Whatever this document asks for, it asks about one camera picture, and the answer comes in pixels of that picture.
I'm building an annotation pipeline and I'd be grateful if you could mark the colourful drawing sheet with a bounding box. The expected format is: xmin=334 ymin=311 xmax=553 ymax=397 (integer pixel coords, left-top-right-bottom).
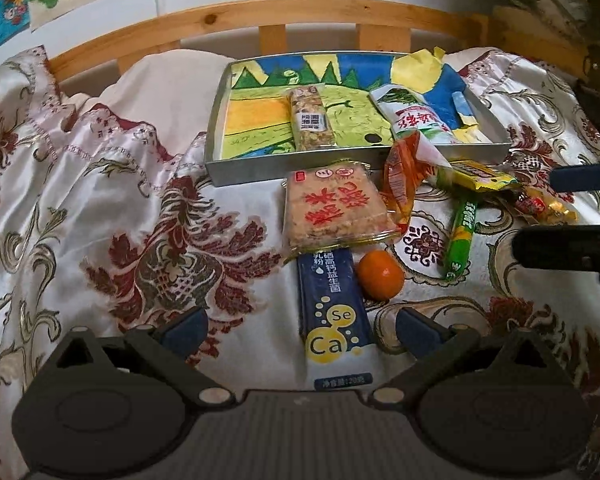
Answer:
xmin=222 ymin=47 xmax=496 ymax=158

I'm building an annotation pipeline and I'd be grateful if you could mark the yellow and green snack packet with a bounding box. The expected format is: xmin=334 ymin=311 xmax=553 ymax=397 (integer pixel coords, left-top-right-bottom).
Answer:
xmin=437 ymin=160 xmax=523 ymax=193

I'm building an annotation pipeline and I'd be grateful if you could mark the wooden furniture frame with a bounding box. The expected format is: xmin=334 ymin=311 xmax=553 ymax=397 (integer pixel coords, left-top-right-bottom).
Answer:
xmin=487 ymin=5 xmax=593 ymax=78

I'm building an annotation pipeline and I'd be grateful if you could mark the rice cracker packet red print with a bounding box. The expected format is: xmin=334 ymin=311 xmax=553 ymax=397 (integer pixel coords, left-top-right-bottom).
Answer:
xmin=282 ymin=159 xmax=402 ymax=256

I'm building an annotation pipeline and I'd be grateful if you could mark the gold snack packet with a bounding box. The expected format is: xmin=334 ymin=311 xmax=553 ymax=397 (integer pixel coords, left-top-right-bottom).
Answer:
xmin=510 ymin=187 xmax=578 ymax=225

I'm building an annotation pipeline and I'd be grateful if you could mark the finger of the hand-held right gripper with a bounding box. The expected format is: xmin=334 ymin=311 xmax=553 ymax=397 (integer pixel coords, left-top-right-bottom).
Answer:
xmin=511 ymin=225 xmax=600 ymax=289
xmin=550 ymin=162 xmax=600 ymax=192

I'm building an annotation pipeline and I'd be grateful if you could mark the green sausage stick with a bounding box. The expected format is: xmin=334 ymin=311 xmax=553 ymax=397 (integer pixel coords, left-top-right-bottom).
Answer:
xmin=442 ymin=195 xmax=481 ymax=282

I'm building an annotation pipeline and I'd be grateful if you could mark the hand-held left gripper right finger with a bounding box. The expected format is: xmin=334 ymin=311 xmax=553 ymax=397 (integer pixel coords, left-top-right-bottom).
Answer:
xmin=365 ymin=308 xmax=561 ymax=408

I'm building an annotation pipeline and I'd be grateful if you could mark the orange mandarin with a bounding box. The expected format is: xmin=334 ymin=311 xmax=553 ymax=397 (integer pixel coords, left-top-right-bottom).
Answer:
xmin=356 ymin=251 xmax=406 ymax=302

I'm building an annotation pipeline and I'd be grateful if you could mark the orange translucent snack wrapper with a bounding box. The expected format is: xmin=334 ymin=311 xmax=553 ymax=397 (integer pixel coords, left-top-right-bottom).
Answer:
xmin=382 ymin=130 xmax=453 ymax=226

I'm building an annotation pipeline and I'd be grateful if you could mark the wooden bed headboard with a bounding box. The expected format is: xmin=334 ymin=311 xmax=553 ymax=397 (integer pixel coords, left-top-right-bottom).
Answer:
xmin=47 ymin=0 xmax=491 ymax=86

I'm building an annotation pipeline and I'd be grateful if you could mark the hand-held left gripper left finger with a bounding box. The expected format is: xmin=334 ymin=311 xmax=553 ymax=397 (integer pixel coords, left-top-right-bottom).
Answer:
xmin=45 ymin=307 xmax=237 ymax=408

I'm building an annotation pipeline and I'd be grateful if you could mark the clear nut bar packet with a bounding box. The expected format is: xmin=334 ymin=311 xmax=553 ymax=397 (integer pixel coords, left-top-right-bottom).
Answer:
xmin=286 ymin=86 xmax=338 ymax=152

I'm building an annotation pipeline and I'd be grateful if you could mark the grey metal tray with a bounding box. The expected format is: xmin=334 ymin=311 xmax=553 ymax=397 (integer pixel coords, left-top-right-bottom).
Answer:
xmin=204 ymin=50 xmax=512 ymax=188

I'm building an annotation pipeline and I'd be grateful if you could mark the green and white snack packet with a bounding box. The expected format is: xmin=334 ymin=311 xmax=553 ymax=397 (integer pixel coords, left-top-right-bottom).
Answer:
xmin=369 ymin=85 xmax=463 ymax=145

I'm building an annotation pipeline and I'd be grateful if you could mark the cream pillow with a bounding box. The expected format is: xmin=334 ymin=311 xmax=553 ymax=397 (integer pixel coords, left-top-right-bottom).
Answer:
xmin=97 ymin=49 xmax=231 ymax=161

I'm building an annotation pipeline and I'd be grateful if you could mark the blue and white powder sachet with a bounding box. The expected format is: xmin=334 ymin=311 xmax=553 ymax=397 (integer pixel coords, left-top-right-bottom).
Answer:
xmin=296 ymin=249 xmax=381 ymax=392

